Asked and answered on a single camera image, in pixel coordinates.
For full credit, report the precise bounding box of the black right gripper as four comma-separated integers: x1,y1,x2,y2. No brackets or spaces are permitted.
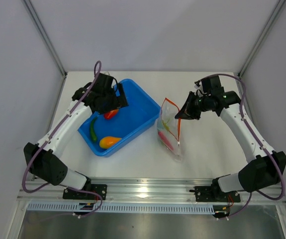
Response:
175,92,211,120

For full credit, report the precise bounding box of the clear zip top bag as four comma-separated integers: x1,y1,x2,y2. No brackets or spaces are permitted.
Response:
156,98,183,162

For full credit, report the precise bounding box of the green grape bunch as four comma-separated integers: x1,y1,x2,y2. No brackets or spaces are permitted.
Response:
157,117,172,131

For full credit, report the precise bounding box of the red chili pepper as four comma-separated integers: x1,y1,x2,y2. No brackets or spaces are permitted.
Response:
158,131,174,151

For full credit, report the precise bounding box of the yellow orange mango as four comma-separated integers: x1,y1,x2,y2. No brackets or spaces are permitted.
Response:
99,136,122,149

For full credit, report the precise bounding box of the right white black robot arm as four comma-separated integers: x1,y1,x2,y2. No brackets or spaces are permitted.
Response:
175,74,286,201

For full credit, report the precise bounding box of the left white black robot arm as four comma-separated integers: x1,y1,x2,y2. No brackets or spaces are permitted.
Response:
24,72,128,199

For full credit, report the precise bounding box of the blue plastic tray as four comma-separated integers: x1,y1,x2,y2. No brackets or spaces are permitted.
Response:
78,79,160,157

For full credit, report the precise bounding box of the green chili pepper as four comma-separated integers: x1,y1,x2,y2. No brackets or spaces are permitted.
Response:
90,117,97,143

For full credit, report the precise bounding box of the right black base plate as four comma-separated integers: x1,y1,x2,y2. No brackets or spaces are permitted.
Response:
189,186,241,203

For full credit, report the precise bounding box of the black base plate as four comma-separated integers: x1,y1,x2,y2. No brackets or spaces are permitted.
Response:
63,184,107,200
189,186,241,203

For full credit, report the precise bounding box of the aluminium mounting rail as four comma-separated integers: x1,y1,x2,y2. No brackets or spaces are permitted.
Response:
16,178,286,205

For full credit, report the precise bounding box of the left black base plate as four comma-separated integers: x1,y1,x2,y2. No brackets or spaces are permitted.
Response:
63,184,107,200

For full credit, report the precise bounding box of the left aluminium frame post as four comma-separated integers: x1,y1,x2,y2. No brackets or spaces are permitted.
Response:
21,0,67,77

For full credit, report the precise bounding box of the aluminium frame post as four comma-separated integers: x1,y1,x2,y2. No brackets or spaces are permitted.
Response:
21,0,67,77
237,0,286,78

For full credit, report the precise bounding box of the white slotted cable duct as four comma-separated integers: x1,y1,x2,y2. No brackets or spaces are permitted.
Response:
27,201,215,215

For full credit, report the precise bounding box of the right aluminium frame post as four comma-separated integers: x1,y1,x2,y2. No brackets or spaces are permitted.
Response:
237,0,286,78

